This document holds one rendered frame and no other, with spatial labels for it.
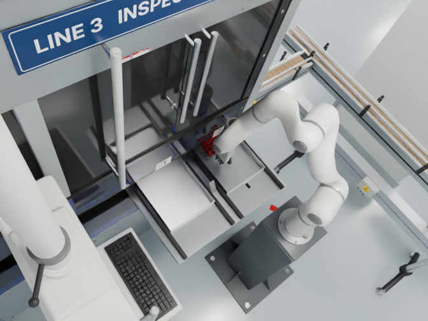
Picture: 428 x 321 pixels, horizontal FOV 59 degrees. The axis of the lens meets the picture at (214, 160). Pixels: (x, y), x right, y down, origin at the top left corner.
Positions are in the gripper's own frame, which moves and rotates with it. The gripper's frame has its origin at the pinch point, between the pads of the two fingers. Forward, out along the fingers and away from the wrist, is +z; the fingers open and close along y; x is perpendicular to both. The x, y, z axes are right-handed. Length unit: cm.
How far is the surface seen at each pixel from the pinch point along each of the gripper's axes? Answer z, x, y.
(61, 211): -64, -79, 9
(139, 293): 11, -67, 29
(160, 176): 5.8, -28.7, -10.5
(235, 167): 5.8, 6.8, 6.5
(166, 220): 5.8, -39.6, 10.0
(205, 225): 6.1, -25.6, 22.1
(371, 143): 76, 156, 35
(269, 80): -3, 55, -24
